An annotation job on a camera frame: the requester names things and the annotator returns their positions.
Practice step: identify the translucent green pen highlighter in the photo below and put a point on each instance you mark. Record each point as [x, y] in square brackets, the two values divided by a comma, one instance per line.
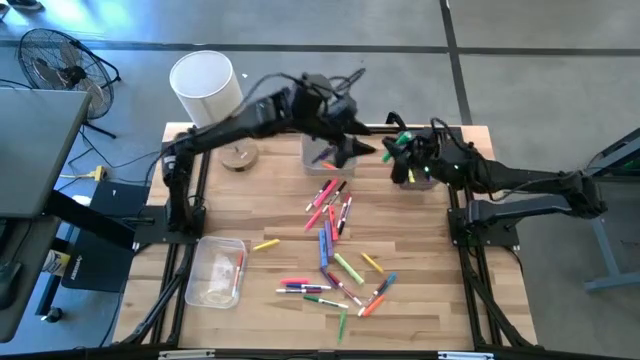
[342, 325]

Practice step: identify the teal marker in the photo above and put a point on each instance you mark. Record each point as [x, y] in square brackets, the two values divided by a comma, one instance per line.
[387, 282]

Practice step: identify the yellow pen highlighter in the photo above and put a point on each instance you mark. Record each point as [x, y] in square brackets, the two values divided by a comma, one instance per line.
[266, 244]

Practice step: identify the grey translucent plastic bin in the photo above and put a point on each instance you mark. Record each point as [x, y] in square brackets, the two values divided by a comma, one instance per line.
[425, 187]

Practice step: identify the white shade table lamp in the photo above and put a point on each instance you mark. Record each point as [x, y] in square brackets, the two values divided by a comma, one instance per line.
[205, 85]

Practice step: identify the orange marker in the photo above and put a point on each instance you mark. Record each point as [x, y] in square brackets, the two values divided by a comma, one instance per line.
[329, 165]

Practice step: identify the white marker black print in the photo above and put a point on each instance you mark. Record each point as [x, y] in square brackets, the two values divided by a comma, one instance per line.
[336, 195]

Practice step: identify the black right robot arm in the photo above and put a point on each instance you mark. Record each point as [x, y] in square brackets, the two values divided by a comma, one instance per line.
[540, 180]

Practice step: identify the large pink highlighter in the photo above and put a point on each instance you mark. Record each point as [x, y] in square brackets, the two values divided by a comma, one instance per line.
[326, 193]

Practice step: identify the person's shoe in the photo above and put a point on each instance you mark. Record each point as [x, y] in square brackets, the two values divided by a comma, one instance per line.
[25, 4]

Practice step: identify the pale green Sharpie highlighter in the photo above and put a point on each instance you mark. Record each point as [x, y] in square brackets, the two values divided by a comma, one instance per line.
[349, 269]

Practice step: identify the purple pen highlighter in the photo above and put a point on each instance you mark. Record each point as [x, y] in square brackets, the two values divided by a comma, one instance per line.
[324, 154]

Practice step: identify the black desk leg beam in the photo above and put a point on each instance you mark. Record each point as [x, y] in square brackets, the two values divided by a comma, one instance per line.
[85, 220]

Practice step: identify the black caster wheel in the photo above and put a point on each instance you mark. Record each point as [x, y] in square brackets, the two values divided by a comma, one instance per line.
[52, 315]

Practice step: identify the red dry-erase marker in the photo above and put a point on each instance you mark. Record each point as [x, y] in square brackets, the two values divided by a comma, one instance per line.
[346, 290]
[345, 205]

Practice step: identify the white purple-capped thin marker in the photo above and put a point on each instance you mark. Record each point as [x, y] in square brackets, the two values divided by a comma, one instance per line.
[318, 195]

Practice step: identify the black computer case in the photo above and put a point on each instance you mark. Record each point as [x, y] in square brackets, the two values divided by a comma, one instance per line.
[100, 265]

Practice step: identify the blue highlighter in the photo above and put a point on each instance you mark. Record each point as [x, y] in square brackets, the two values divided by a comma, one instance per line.
[323, 250]

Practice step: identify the black floor fan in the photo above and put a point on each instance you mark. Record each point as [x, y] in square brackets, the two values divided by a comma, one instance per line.
[70, 75]

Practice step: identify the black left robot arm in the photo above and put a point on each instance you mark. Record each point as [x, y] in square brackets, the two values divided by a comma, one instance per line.
[240, 122]

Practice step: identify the large office desk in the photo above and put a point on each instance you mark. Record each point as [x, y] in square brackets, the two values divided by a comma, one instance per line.
[35, 150]

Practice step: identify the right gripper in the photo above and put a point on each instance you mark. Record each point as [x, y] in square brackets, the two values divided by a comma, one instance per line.
[437, 157]

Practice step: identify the clear shallow plastic bin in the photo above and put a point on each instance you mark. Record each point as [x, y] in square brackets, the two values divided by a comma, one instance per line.
[212, 272]

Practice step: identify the blue dry-erase marker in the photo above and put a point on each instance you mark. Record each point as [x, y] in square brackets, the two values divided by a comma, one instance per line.
[310, 286]

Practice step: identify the black dry-erase marker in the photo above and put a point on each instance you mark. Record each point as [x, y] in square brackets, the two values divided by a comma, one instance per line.
[343, 227]

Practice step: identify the short yellow highlighter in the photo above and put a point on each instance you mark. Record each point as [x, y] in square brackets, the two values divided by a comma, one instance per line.
[372, 262]

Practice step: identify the white yellow bottle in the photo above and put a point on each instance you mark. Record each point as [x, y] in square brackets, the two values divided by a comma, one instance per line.
[57, 262]

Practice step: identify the yellow power plug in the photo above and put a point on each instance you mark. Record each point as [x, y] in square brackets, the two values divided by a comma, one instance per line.
[98, 174]

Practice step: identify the orange highlighter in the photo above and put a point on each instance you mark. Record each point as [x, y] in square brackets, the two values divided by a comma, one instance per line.
[374, 305]

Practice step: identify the black flat box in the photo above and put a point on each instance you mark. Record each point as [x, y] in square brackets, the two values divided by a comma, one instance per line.
[120, 200]

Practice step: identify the grey desk frame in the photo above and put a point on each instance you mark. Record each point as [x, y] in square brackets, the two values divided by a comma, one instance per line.
[607, 250]

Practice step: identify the yellow Sharpie highlighter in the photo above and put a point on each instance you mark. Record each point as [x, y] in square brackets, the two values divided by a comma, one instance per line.
[411, 176]

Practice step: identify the silver bracket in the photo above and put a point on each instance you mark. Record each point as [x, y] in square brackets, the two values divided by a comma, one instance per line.
[185, 355]
[465, 356]

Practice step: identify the brown white dry-erase marker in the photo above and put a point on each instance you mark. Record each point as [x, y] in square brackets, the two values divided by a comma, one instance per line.
[372, 299]

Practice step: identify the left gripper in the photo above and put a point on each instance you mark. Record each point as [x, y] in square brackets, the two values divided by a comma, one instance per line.
[325, 112]

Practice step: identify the black aluminium table frame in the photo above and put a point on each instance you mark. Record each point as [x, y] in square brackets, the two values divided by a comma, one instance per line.
[300, 352]

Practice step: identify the green dry-erase marker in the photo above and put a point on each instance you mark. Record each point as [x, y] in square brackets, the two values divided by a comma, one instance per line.
[325, 301]

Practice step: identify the white plastic bin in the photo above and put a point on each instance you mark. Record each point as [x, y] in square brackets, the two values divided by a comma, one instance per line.
[312, 167]

